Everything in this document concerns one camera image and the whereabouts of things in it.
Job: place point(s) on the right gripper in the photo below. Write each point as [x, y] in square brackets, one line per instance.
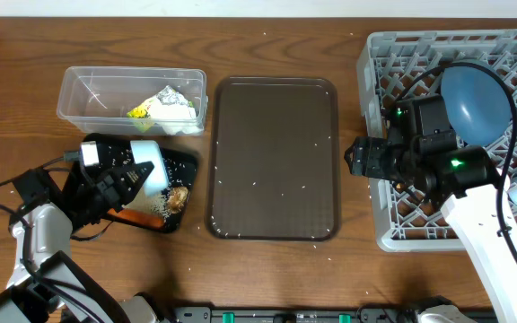
[367, 159]

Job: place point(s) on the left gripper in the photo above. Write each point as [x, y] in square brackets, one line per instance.
[104, 187]

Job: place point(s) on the orange carrot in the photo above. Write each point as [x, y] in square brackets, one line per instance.
[136, 218]

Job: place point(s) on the brown food scrap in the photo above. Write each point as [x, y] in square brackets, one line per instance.
[176, 199]

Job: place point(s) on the foil snack wrapper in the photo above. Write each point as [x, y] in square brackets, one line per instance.
[167, 96]

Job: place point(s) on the dark blue plate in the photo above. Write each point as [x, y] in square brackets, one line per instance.
[476, 105]

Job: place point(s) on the white napkin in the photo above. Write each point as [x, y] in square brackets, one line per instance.
[176, 119]

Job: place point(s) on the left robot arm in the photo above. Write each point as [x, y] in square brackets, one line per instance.
[45, 278]

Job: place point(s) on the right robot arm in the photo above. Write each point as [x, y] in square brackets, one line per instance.
[421, 151]

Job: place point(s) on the grey dishwasher rack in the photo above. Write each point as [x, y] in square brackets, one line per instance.
[388, 64]

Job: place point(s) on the pile of white rice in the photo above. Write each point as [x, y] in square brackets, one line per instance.
[155, 205]

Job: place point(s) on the black plastic tray bin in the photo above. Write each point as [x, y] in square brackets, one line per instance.
[181, 168]

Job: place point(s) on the dark brown serving tray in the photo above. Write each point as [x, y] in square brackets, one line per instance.
[274, 170]

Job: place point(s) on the clear plastic bin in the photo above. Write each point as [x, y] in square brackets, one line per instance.
[96, 99]

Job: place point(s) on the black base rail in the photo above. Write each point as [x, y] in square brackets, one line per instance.
[436, 309]

